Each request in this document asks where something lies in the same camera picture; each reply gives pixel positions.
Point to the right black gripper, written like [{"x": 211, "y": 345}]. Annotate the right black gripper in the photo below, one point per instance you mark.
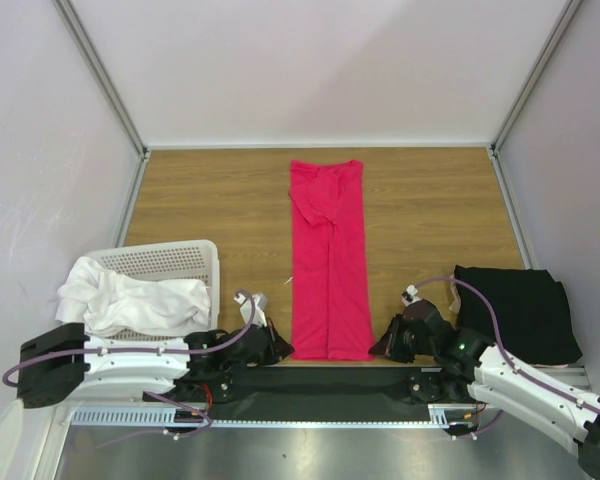
[{"x": 400, "y": 339}]

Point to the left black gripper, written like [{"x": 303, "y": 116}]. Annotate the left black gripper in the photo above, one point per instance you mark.
[{"x": 277, "y": 347}]

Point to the pink t shirt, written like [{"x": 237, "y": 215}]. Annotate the pink t shirt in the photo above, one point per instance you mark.
[{"x": 331, "y": 315}]

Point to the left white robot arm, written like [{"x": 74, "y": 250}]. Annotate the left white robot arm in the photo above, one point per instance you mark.
[{"x": 67, "y": 363}]

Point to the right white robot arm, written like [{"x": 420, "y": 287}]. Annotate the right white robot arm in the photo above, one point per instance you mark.
[{"x": 479, "y": 368}]

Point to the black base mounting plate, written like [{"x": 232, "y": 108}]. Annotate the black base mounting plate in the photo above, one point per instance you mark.
[{"x": 322, "y": 394}]

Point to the white laundry basket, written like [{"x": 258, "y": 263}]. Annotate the white laundry basket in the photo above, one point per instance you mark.
[{"x": 193, "y": 259}]

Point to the black folded t shirt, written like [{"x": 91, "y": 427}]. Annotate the black folded t shirt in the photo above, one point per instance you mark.
[{"x": 532, "y": 310}]

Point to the white crumpled t shirt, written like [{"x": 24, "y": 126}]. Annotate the white crumpled t shirt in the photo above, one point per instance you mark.
[{"x": 107, "y": 303}]

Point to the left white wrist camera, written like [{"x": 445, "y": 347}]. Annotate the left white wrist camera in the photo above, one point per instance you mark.
[{"x": 252, "y": 308}]

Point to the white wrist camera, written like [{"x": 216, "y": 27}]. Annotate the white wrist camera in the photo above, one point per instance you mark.
[
  {"x": 252, "y": 308},
  {"x": 410, "y": 295}
]

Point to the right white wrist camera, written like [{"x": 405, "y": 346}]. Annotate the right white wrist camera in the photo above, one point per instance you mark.
[{"x": 410, "y": 295}]

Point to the aluminium frame rail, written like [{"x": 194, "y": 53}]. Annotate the aluminium frame rail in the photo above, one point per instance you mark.
[{"x": 175, "y": 416}]

